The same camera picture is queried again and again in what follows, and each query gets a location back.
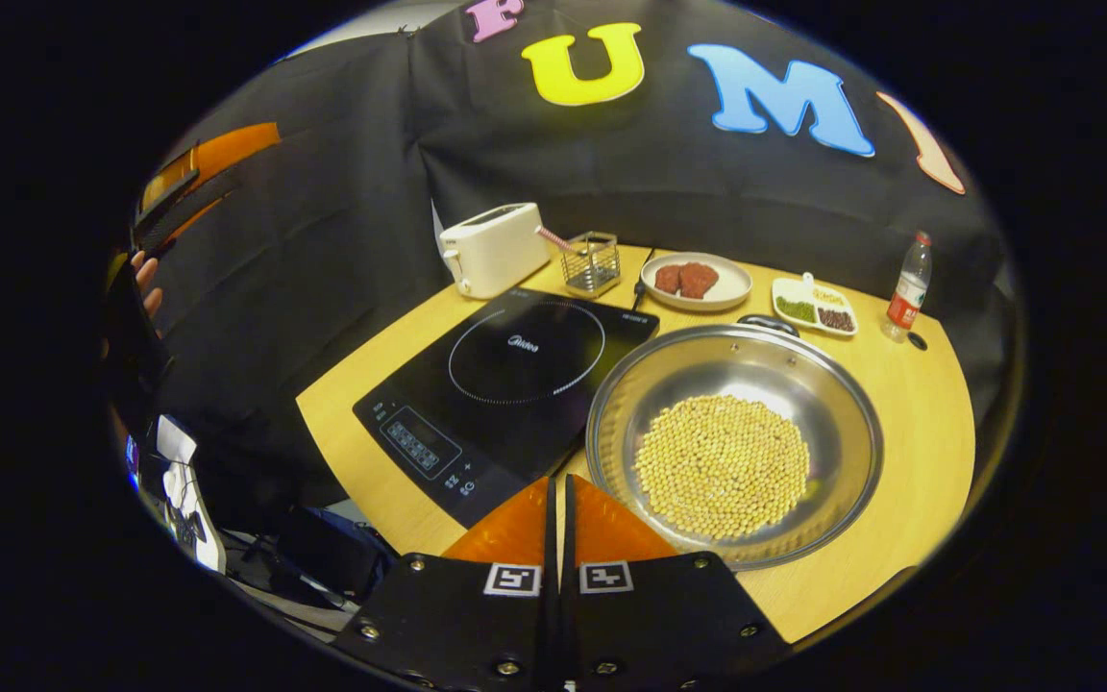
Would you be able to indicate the brown meat piece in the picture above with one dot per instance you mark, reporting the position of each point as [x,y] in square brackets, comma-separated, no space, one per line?
[668,280]
[698,280]

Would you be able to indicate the stainless steel pot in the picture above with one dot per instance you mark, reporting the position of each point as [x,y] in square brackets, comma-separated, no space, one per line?
[803,384]

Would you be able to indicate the clear bottle with red label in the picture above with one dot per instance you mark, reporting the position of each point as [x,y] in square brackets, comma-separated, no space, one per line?
[907,298]

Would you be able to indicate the dark bag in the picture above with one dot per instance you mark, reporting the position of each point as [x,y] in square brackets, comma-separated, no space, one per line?
[323,557]

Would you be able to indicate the white round plate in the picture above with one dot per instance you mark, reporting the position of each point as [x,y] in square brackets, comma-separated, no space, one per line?
[731,286]

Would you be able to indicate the black induction cooktop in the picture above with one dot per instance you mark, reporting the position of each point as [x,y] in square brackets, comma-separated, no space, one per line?
[515,384]

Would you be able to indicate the white divided bean dish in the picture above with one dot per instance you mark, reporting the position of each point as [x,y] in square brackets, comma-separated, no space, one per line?
[808,293]

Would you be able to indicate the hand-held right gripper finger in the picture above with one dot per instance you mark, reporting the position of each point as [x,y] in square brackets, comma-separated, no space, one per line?
[551,548]
[570,548]

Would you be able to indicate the black table grommet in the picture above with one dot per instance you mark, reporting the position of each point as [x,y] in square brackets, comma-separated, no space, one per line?
[917,340]

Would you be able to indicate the white toaster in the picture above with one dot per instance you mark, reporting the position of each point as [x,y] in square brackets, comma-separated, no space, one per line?
[496,250]

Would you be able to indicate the pink striped straw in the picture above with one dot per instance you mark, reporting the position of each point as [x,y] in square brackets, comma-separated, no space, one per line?
[553,238]

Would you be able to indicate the pile of yellow soybeans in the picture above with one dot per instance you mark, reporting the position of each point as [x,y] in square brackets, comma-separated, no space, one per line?
[722,466]

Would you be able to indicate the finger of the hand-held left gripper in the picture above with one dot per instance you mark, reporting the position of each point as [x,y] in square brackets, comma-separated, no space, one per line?
[236,149]
[184,211]

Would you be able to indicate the white paper sheet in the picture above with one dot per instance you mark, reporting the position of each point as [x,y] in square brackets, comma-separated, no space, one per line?
[184,490]

